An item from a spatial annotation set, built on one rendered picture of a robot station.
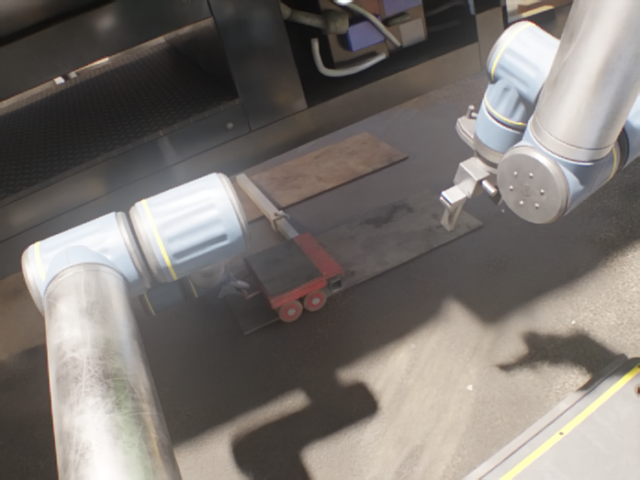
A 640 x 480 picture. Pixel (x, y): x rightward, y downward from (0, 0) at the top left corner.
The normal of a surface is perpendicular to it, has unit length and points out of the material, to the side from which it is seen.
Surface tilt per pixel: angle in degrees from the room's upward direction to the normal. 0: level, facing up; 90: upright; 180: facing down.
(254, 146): 90
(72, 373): 11
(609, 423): 0
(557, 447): 0
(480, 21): 90
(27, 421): 0
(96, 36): 90
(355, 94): 90
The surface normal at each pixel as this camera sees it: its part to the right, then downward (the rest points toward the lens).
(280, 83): 0.38, 0.44
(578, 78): -0.76, 0.51
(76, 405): -0.33, -0.69
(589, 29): -0.88, 0.36
